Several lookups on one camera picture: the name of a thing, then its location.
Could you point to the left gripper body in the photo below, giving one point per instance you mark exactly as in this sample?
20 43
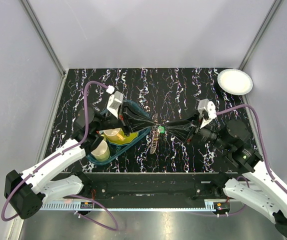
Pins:
126 124

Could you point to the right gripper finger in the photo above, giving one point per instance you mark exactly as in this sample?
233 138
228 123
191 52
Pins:
179 132
180 123

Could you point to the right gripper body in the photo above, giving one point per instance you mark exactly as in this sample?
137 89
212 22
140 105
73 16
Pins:
197 128

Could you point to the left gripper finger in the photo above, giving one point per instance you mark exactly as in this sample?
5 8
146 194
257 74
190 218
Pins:
139 125
137 114

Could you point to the green key tag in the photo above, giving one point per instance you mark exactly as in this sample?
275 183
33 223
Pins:
161 129

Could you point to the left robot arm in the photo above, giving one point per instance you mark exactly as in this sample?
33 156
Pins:
28 190

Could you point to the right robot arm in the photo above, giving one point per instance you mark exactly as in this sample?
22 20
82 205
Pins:
271 202

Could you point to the yellow-green dotted plate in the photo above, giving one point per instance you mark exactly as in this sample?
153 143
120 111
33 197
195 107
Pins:
127 139

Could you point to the teal plastic tray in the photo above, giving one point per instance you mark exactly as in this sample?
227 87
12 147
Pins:
123 147

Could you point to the pale yellow cup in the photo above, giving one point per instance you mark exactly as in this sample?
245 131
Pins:
102 152

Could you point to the white paper plate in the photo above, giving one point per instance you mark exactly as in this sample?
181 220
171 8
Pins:
235 82

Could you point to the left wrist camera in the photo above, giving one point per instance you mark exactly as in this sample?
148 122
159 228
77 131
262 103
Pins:
115 100

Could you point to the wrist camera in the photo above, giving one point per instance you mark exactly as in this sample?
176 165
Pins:
207 112
115 100

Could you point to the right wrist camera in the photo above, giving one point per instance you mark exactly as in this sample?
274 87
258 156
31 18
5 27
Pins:
207 112

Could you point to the yellow mug with handle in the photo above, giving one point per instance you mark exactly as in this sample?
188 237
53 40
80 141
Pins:
114 134

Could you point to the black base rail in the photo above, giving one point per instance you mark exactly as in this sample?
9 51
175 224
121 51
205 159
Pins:
152 190

